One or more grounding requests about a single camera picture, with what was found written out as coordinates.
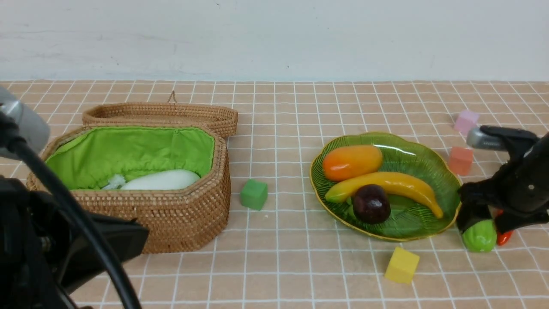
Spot orange toy carrot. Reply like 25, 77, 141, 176
496, 227, 514, 246

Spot woven wicker basket lid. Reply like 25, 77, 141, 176
82, 91, 238, 138

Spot orange yellow toy mango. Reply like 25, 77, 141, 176
322, 145, 383, 182

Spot green glass leaf plate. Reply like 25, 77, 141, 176
309, 132, 461, 242

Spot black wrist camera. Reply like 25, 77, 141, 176
465, 125, 540, 160

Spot black camera cable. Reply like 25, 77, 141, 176
0, 112, 143, 309

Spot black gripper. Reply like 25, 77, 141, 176
456, 135, 549, 233

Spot pink lilac foam cube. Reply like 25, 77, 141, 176
453, 109, 479, 136

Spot dark purple toy mangosteen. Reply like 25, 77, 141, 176
352, 184, 392, 224

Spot orange pink foam cube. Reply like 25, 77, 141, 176
447, 146, 474, 176

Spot yellow foam cube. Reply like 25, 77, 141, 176
384, 247, 420, 285

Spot woven wicker basket green lining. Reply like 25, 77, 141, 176
27, 124, 232, 254

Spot white toy radish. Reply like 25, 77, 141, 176
120, 170, 200, 190

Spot green foam cube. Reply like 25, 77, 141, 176
240, 179, 268, 211

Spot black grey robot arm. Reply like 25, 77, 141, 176
1, 82, 548, 309

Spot green toy bitter gourd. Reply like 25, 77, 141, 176
462, 219, 497, 253

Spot yellow toy banana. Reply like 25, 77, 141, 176
324, 172, 443, 219

